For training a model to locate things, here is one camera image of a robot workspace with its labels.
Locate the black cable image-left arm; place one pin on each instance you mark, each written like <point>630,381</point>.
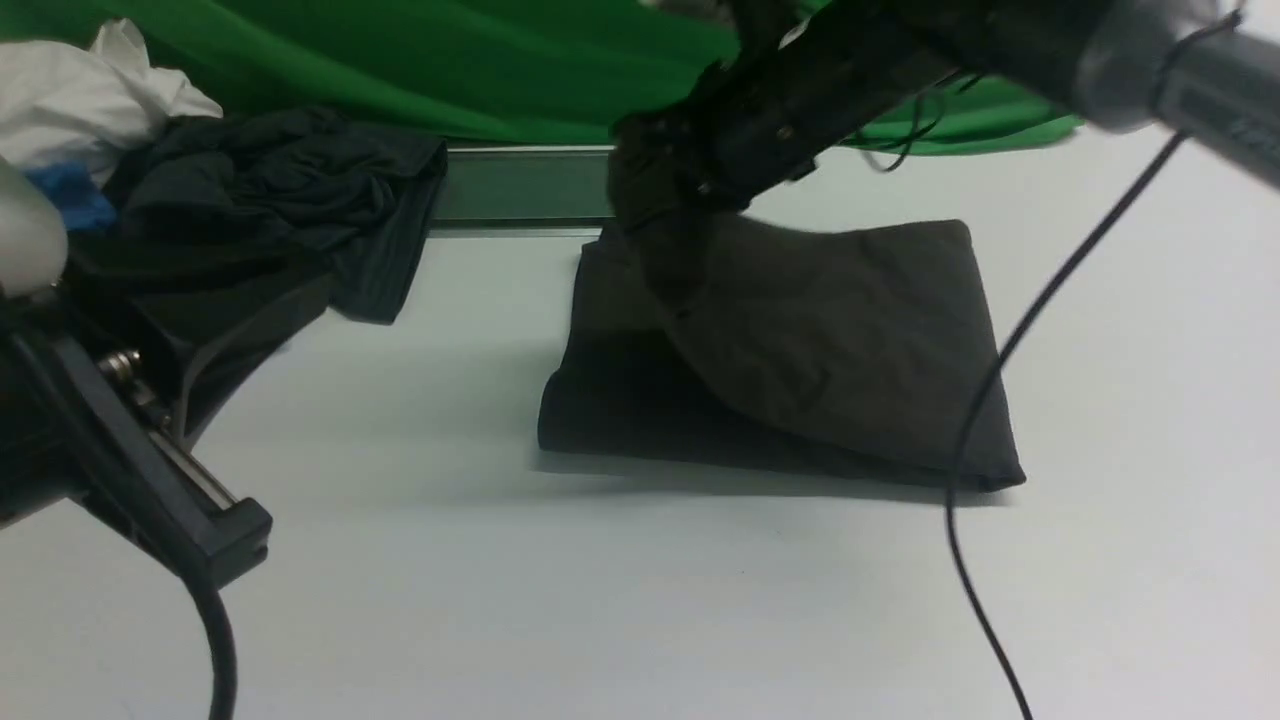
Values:
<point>222,646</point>

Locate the metal table cable hatch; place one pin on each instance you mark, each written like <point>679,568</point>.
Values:
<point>523,191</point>

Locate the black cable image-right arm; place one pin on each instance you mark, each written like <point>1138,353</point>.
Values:
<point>1128,578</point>

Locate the blue crumpled shirt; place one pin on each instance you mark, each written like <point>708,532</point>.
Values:
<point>80,203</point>

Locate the dark teal crumpled shirt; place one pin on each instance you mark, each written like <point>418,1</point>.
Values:
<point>232,235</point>

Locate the white crumpled shirt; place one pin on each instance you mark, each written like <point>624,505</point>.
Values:
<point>64,104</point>

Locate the dark gray long-sleeve shirt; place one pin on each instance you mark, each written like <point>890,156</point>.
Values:
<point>850,355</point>

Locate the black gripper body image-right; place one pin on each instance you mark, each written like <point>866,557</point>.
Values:
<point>796,88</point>

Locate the green backdrop cloth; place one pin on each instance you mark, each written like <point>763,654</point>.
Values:
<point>543,72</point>

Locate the black gripper bottom-left finger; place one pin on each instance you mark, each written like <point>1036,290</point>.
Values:
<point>92,429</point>

